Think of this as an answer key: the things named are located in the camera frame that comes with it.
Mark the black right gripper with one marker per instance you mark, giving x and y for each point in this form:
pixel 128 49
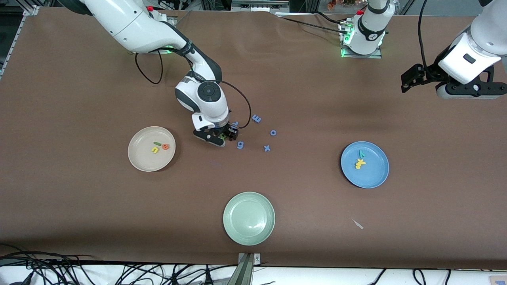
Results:
pixel 230 131

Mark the blue round plate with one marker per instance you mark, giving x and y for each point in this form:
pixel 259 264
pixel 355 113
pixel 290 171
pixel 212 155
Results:
pixel 372 174

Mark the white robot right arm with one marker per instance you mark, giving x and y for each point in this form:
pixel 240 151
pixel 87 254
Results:
pixel 134 27

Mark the small white paper scrap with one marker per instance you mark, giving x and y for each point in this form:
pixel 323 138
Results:
pixel 357 224

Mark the blue foam letter g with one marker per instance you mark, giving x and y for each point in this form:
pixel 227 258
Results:
pixel 242 145

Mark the metal table corner bracket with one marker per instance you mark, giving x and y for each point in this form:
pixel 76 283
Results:
pixel 31 10

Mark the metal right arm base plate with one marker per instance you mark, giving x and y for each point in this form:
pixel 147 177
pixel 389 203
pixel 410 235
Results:
pixel 173 20

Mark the pale green round plate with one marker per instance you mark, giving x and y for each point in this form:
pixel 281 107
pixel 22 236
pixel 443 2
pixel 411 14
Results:
pixel 248 218

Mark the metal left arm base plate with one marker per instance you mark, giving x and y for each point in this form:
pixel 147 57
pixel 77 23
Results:
pixel 360 56

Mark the aluminium table edge rail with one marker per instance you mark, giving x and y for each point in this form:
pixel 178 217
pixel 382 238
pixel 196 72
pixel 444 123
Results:
pixel 11 41

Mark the yellow foam letter k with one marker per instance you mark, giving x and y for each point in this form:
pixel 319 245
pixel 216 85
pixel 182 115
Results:
pixel 361 161

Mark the beige round plate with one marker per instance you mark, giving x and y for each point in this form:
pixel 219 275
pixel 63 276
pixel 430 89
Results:
pixel 146 158

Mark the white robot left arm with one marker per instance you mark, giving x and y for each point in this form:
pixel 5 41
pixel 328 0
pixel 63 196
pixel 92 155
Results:
pixel 366 45

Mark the blue foam letter m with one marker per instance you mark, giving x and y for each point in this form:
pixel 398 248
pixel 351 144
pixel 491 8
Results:
pixel 257 118

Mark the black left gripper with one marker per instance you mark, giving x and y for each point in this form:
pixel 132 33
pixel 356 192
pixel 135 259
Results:
pixel 430 73

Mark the orange brown clutter object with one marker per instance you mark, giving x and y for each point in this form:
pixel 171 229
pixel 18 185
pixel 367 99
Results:
pixel 332 4

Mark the aluminium frame profile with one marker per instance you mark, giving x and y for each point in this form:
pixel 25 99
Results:
pixel 257 7

